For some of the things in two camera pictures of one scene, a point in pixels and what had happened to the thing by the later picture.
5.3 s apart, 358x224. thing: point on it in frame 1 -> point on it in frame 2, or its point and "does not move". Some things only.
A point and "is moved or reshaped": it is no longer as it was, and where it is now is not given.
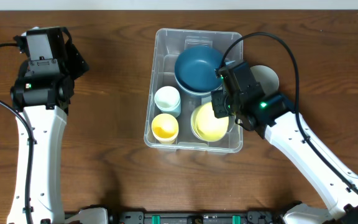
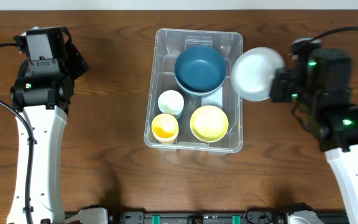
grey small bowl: (267, 78) is moved or reshaped
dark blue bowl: (195, 69) does not move
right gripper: (221, 106) -> (279, 84)
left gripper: (77, 58) does not move
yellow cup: (166, 140) does not move
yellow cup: (165, 127) does not move
